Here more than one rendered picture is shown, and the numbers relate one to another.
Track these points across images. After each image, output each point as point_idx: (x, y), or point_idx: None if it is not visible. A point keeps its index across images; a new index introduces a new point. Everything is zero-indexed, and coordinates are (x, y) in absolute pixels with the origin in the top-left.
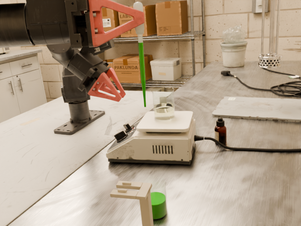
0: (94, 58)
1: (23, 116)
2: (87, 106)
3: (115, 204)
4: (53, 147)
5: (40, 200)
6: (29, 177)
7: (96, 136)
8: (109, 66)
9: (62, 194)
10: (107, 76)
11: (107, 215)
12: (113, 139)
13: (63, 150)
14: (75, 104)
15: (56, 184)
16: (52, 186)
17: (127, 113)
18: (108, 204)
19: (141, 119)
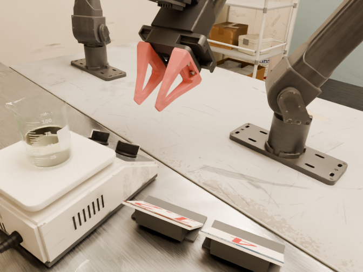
0: (177, 18)
1: (343, 111)
2: (283, 132)
3: (9, 141)
4: (192, 123)
5: (75, 110)
6: (127, 108)
7: (201, 156)
8: (182, 45)
9: (71, 119)
10: (145, 53)
11: (1, 135)
12: (175, 169)
13: (174, 128)
14: (274, 111)
15: (95, 118)
16: (92, 116)
17: (318, 217)
18: (15, 137)
19: (264, 230)
